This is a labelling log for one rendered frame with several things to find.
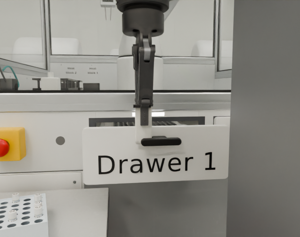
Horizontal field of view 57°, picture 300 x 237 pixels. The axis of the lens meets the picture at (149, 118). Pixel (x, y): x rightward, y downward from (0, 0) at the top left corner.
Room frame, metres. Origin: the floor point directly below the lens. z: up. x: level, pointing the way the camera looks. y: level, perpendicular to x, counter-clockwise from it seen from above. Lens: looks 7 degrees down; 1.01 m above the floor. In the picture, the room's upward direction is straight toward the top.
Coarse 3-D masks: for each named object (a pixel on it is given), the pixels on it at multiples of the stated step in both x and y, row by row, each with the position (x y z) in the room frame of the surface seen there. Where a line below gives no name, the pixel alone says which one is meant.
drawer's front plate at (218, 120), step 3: (216, 117) 0.70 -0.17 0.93; (219, 117) 0.69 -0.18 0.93; (222, 117) 0.69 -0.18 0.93; (225, 117) 0.69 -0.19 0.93; (228, 117) 0.69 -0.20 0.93; (216, 120) 0.69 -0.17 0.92; (219, 120) 0.69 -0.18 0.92; (222, 120) 0.69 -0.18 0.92; (225, 120) 0.69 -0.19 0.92; (228, 120) 0.69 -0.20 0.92; (216, 123) 0.69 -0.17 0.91; (219, 123) 0.69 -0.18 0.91; (222, 123) 0.69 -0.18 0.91; (225, 123) 0.69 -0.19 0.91; (228, 123) 0.69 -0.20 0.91
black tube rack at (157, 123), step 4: (116, 124) 0.77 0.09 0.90; (120, 124) 0.76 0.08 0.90; (124, 124) 0.76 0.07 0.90; (128, 124) 0.76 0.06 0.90; (132, 124) 0.76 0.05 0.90; (152, 124) 0.77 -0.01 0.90; (156, 124) 0.77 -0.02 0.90; (160, 124) 0.77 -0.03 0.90; (164, 124) 0.77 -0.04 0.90; (168, 124) 0.76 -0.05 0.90; (172, 124) 0.76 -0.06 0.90; (176, 124) 0.76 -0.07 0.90
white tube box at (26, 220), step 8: (0, 200) 0.49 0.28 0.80; (8, 200) 0.49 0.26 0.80; (24, 200) 0.49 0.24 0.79; (32, 200) 0.49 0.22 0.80; (0, 208) 0.46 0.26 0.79; (8, 208) 0.45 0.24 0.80; (16, 208) 0.46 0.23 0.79; (24, 208) 0.46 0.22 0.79; (32, 208) 0.45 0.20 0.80; (0, 216) 0.43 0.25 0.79; (24, 216) 0.43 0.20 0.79; (32, 216) 0.42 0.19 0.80; (0, 224) 0.40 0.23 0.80; (8, 224) 0.40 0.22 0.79; (16, 224) 0.40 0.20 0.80; (24, 224) 0.41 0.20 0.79; (32, 224) 0.39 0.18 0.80; (40, 224) 0.40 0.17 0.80; (0, 232) 0.38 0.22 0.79; (8, 232) 0.38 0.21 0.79; (16, 232) 0.39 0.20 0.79; (24, 232) 0.39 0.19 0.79; (32, 232) 0.39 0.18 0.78; (40, 232) 0.40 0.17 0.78; (48, 232) 0.40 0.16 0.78
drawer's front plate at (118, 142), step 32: (96, 128) 0.51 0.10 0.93; (128, 128) 0.52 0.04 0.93; (160, 128) 0.52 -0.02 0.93; (192, 128) 0.53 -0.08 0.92; (224, 128) 0.54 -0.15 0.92; (96, 160) 0.51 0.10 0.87; (128, 160) 0.52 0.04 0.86; (160, 160) 0.52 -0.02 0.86; (192, 160) 0.53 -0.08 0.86; (224, 160) 0.54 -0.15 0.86
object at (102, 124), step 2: (102, 122) 0.85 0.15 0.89; (104, 122) 0.85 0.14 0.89; (106, 122) 0.86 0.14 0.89; (108, 122) 0.86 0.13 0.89; (110, 122) 0.86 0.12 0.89; (112, 122) 0.86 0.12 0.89; (174, 122) 0.89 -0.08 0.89; (176, 122) 0.88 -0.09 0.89; (178, 122) 0.85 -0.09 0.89; (180, 122) 0.85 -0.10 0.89; (100, 124) 0.81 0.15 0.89; (102, 124) 0.80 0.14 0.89; (104, 124) 0.81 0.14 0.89; (106, 124) 0.86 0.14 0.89; (108, 124) 0.86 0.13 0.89; (110, 124) 0.86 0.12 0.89; (112, 124) 0.86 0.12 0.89; (178, 124) 0.85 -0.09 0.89; (180, 124) 0.82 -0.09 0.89; (182, 124) 0.80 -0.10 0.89; (184, 124) 0.80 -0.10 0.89; (100, 126) 0.76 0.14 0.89; (102, 126) 0.76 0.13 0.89; (104, 126) 0.79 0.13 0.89
